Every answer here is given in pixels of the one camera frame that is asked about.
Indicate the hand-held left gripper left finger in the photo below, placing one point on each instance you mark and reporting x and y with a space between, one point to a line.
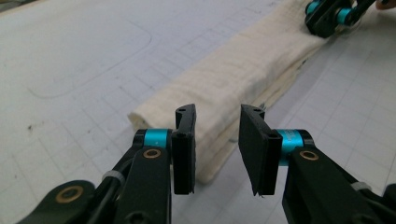
183 158

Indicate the cream printed cloth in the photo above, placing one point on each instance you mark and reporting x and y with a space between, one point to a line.
233 71

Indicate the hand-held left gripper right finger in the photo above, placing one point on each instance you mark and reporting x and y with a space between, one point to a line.
258 152

